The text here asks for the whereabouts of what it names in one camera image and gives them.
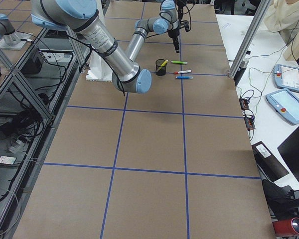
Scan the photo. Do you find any green highlighter pen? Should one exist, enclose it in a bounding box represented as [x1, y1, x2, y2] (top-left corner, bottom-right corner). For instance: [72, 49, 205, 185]
[171, 60, 188, 65]

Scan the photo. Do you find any red marker pen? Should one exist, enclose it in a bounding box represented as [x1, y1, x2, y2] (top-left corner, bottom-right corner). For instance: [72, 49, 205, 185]
[174, 70, 192, 75]

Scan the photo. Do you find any lower teach pendant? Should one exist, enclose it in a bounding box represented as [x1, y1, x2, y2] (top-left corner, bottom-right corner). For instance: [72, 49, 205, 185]
[266, 89, 299, 125]

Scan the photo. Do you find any black mesh pen cup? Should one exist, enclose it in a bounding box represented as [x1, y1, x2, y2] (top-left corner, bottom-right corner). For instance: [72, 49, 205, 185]
[155, 59, 166, 76]

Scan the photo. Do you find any upper teach pendant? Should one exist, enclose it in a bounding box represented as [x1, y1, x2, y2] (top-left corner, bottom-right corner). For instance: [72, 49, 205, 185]
[273, 64, 299, 93]

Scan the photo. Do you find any orange black connector block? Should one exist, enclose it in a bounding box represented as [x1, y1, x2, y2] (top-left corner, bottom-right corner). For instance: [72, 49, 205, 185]
[239, 98, 250, 111]

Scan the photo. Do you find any blue highlighter pen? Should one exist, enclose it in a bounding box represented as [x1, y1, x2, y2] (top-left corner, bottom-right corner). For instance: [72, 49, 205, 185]
[175, 76, 194, 79]

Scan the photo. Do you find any red cylindrical bottle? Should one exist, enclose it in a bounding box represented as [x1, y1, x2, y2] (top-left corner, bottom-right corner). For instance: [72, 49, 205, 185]
[273, 218, 299, 237]

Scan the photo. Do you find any smartphone on lower shelf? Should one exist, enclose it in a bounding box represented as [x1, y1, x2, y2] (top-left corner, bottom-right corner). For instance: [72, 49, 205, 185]
[0, 156, 16, 165]

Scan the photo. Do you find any black box with label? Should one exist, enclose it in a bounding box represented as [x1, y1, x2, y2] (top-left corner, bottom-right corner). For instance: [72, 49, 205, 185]
[252, 141, 289, 182]

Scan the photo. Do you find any aluminium frame post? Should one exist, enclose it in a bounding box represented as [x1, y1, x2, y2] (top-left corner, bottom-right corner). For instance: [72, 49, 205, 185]
[227, 0, 272, 78]

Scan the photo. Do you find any brown paper table cover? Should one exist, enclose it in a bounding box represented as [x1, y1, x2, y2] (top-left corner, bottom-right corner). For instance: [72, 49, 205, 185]
[14, 5, 275, 239]

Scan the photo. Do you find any aluminium side frame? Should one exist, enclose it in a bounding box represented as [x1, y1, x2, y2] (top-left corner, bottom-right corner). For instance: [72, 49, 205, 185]
[0, 30, 88, 239]

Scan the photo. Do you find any person in cream sweater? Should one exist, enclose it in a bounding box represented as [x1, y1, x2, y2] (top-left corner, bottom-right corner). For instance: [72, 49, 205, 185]
[263, 0, 299, 43]

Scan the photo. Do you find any teach pendant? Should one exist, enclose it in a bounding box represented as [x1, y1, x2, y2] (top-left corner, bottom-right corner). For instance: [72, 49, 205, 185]
[273, 64, 299, 93]
[266, 89, 299, 125]

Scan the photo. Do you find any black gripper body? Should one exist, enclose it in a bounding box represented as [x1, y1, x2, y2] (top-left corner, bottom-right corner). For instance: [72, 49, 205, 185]
[167, 20, 190, 50]

